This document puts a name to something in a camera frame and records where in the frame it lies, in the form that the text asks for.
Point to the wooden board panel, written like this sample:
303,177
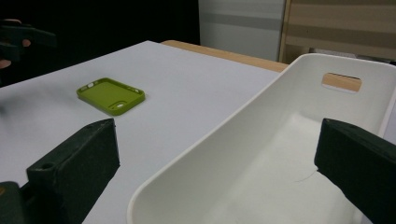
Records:
342,28

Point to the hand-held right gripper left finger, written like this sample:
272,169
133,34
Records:
77,161

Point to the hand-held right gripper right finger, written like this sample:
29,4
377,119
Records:
358,161

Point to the white plastic basket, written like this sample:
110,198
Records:
267,161

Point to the green phone case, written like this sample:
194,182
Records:
107,95

